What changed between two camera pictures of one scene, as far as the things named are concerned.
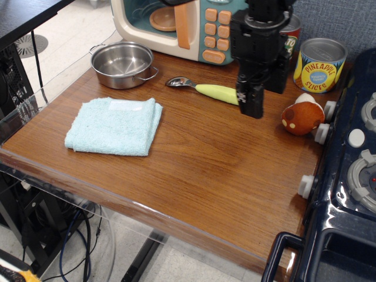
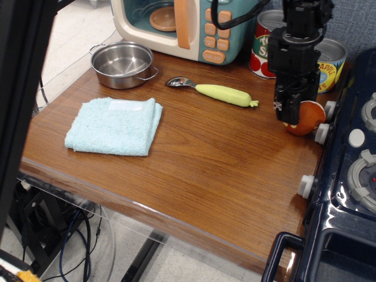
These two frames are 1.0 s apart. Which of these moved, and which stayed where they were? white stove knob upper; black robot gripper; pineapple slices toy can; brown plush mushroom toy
Moved: black robot gripper
Stayed: white stove knob upper; brown plush mushroom toy; pineapple slices toy can
